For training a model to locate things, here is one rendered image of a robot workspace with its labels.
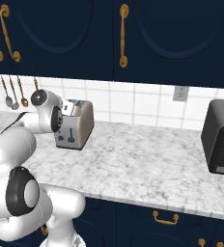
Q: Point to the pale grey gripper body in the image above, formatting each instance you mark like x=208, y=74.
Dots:
x=75, y=108

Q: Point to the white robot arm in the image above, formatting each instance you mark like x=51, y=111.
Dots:
x=14, y=144

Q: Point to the silver beige toaster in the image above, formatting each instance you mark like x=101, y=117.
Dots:
x=83, y=125

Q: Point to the black toaster lever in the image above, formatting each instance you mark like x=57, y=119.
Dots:
x=71, y=136

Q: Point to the black toaster oven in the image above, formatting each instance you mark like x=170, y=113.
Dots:
x=218, y=138

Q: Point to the hanging silver ladle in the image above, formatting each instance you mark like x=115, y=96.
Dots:
x=14, y=96

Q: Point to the hanging silver spoon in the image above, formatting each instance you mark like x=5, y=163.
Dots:
x=7, y=96

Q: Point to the navy base cupboard door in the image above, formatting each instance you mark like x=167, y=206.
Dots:
x=96, y=222
x=162, y=241

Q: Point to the navy drawer front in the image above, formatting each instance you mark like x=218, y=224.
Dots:
x=139, y=218

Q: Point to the grey wall outlet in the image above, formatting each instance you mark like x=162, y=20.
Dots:
x=181, y=93

